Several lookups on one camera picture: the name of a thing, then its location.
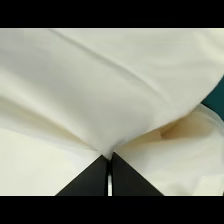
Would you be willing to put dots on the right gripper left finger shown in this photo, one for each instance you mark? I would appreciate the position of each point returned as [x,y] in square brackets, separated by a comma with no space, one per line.
[90,183]

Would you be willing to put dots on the cream shirt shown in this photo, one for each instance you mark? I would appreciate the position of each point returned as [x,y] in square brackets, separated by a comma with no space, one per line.
[100,83]

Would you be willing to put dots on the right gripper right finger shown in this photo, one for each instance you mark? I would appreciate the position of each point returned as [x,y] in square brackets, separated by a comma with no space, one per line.
[128,182]

